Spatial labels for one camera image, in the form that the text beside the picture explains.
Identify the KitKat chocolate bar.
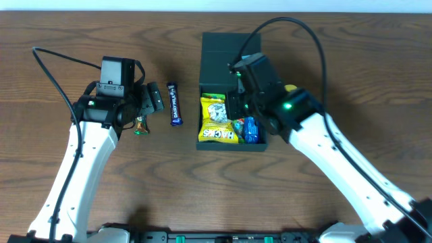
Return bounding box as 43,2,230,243
134,115,149,136

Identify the purple Dairy Milk bar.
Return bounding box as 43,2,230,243
167,82,183,126

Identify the yellow Mentos bottle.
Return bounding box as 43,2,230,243
284,84,298,92

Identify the blue Oreo cookie pack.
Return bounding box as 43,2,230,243
244,117,259,144

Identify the green Haribo gummy bag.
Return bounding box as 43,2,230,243
201,92,225,100

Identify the dark green gift box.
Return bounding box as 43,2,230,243
196,32,268,152

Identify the yellow Hacks candy bag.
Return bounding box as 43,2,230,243
198,97,239,144

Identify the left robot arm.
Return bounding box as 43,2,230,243
8,57,163,243

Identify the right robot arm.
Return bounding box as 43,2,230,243
227,53,431,242

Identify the right black cable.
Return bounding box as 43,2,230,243
236,16,432,234

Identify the black cable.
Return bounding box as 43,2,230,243
236,16,432,234
32,46,102,243

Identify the left black cable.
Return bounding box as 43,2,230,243
32,46,102,243

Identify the black mounting rail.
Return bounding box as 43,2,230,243
86,230,338,243

